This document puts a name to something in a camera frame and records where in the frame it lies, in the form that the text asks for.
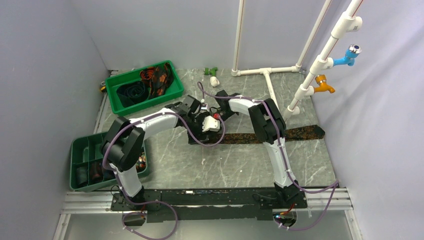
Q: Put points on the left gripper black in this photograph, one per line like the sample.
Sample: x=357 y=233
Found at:
x=201 y=139

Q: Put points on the brown patterned necktie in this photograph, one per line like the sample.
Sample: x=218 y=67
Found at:
x=303 y=133

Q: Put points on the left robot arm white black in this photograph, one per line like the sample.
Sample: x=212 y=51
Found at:
x=122 y=146

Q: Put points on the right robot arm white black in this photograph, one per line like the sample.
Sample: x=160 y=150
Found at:
x=269 y=128

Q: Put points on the white pipe fitting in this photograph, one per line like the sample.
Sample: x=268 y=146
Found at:
x=214 y=82

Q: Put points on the green pipe fitting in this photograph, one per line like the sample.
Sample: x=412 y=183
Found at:
x=210 y=71

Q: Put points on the orange black tie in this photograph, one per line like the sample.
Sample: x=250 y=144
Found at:
x=158 y=78

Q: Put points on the green open tray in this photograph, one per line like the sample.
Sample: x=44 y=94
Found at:
x=113 y=82

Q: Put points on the rolled colourful floral tie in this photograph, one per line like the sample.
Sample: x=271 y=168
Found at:
x=141 y=163

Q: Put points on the dark teal tie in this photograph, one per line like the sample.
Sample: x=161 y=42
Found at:
x=133 y=93

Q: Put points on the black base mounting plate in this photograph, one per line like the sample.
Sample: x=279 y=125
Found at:
x=260 y=203

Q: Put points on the yellow clamp at table edge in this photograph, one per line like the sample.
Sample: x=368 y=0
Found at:
x=103 y=88

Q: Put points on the orange faucet tap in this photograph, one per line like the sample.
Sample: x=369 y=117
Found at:
x=321 y=80

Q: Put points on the rolled dark red tie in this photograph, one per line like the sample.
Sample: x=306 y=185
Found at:
x=95 y=173

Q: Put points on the green compartment organizer tray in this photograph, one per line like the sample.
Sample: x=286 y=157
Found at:
x=83 y=152

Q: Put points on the rolled black tie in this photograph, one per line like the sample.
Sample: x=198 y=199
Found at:
x=82 y=176

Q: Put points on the blue faucet tap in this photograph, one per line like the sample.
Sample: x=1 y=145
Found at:
x=351 y=53

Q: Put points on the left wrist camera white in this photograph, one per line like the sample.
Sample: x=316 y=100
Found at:
x=210 y=124

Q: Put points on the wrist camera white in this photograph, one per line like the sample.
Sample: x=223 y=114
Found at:
x=204 y=107
x=210 y=124

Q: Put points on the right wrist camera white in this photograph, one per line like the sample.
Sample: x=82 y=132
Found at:
x=204 y=107

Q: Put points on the aluminium rail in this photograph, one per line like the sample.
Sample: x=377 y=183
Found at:
x=100 y=202

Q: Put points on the white pvc pipe frame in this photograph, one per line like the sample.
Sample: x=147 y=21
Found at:
x=348 y=22

